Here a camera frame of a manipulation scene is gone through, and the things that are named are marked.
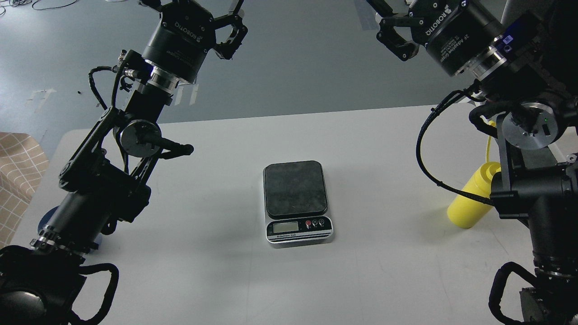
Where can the digital kitchen scale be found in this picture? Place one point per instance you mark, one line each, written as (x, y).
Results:
(296, 204)

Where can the blue ribbed cup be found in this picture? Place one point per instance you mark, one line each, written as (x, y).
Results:
(46, 218)

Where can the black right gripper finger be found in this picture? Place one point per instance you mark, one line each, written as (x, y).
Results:
(387, 34)

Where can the yellow squeeze bottle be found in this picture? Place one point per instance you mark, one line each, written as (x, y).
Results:
(465, 212)

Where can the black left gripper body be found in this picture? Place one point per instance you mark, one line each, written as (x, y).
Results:
(182, 39)

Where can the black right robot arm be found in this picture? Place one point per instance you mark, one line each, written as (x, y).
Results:
(526, 81)

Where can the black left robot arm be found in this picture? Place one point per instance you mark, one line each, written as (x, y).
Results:
(106, 178)

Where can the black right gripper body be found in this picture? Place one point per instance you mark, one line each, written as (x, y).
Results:
(453, 31)

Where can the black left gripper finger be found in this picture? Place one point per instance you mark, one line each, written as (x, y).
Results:
(234, 18)

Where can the beige checkered cloth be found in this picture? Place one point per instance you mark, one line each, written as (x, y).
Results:
(23, 163)

